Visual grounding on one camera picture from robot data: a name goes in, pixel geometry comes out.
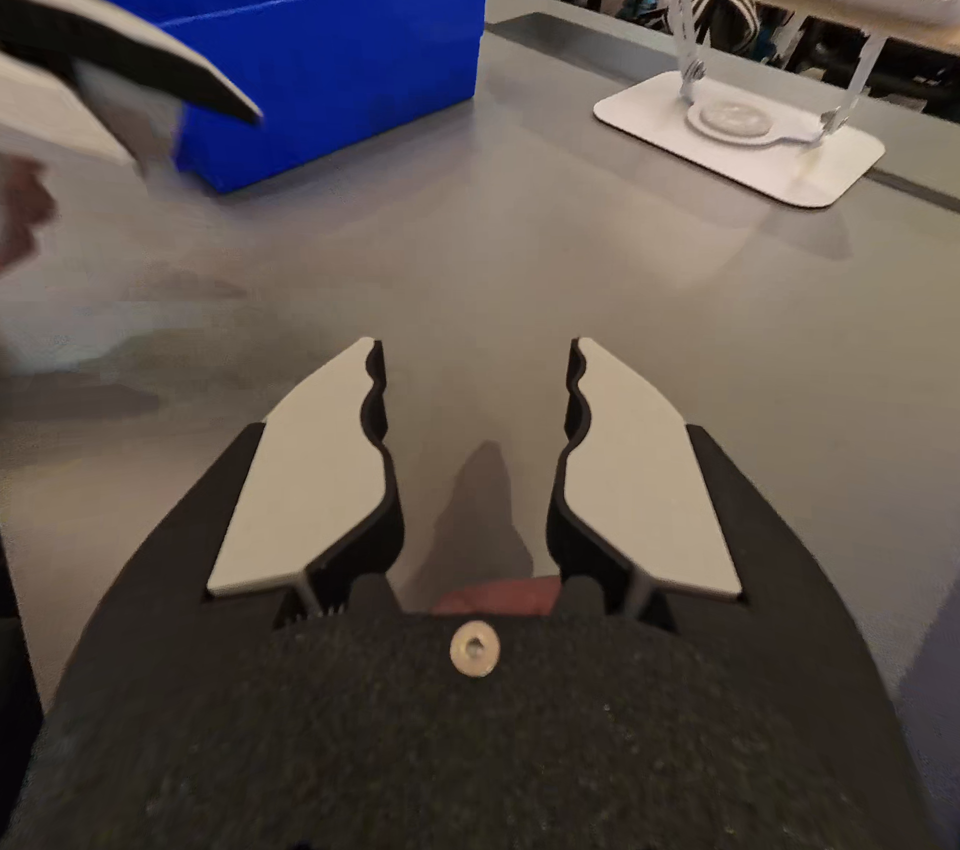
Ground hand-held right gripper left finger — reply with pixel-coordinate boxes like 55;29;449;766
206;338;406;620

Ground person's dark trousers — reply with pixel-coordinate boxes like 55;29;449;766
0;550;46;791

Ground person's right hand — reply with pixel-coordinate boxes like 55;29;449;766
431;576;564;616

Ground black white striped bag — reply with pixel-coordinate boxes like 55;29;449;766
658;0;764;60

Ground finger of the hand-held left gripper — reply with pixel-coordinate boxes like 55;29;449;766
0;0;262;125
0;51;186;181

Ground grey desk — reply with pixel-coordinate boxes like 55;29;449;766
0;0;960;716

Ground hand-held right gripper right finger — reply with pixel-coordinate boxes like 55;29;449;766
546;338;744;625

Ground blue plastic bin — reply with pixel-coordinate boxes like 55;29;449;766
30;0;498;195

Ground person's left hand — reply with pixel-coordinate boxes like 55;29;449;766
0;156;59;275

